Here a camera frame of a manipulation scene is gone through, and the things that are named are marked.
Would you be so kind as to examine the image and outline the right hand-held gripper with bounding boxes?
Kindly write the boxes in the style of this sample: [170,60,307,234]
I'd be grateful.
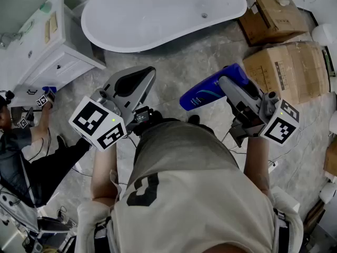
[218,75,300,148]

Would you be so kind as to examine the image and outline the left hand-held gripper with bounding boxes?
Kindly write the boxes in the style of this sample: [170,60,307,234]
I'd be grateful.
[68,66,156,152]

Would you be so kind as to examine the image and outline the blue shampoo bottle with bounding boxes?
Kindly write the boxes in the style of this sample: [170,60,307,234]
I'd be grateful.
[179,63,250,112]

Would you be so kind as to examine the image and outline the white bathtub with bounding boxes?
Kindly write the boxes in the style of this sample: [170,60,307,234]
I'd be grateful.
[81,0,248,54]

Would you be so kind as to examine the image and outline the person's right forearm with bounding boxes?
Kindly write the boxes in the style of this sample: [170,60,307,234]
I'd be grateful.
[243,135,272,196]

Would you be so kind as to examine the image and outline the person's left forearm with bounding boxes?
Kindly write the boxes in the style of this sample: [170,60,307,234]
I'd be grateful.
[91,141,118,202]

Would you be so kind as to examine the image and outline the black waist device with screen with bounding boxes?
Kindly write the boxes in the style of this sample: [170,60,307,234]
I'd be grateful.
[133,106,155,125]

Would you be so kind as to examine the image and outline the tape-wrapped cardboard box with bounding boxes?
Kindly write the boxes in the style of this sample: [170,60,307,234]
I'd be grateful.
[242,41,331,105]

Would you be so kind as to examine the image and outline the person's black trousers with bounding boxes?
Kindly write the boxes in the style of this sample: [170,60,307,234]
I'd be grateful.
[155,114,216,135]

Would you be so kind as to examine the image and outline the plain cardboard box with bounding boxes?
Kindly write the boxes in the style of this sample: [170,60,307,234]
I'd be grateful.
[237,0,310,47]

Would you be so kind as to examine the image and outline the white vanity cabinet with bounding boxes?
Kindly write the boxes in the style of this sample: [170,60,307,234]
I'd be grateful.
[0,0,107,108]

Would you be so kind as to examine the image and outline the dark green board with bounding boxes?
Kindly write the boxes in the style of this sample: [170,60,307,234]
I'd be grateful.
[321,46,337,77]

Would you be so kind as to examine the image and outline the white ceramic toilet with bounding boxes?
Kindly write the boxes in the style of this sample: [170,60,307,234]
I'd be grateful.
[312,23,337,46]
[328,109,337,134]
[318,182,337,205]

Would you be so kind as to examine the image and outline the small brown cardboard box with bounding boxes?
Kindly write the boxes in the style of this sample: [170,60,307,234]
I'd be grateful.
[323,138,337,178]

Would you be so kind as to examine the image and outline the person's beige and grey shirt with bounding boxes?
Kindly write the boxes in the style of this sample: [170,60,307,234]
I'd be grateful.
[76,120,305,253]

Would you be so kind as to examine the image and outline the chrome faucet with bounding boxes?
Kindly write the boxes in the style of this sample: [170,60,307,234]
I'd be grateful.
[0,32,24,49]

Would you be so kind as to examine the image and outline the grey equipment bag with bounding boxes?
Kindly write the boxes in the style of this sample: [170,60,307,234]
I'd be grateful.
[0,183,40,233]

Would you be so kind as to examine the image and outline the person's black harness strap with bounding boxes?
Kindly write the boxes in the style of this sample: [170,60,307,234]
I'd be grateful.
[273,208,291,253]
[93,216,113,253]

